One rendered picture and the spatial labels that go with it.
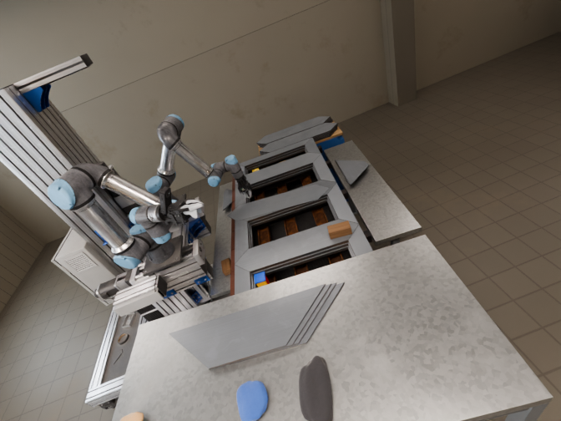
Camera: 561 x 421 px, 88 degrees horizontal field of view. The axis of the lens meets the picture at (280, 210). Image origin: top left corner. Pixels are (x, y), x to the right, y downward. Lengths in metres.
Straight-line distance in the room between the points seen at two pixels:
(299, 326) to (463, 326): 0.52
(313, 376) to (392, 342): 0.27
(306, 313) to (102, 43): 3.95
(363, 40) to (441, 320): 4.15
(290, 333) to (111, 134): 4.04
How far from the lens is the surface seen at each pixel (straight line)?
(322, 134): 2.73
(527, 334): 2.36
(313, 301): 1.14
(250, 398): 1.07
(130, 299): 1.87
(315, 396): 1.01
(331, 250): 1.59
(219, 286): 1.93
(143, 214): 1.33
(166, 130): 1.87
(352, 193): 2.06
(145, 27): 4.31
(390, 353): 1.05
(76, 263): 2.07
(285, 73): 4.44
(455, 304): 1.14
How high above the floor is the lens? 2.01
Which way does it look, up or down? 37 degrees down
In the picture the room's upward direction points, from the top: 23 degrees counter-clockwise
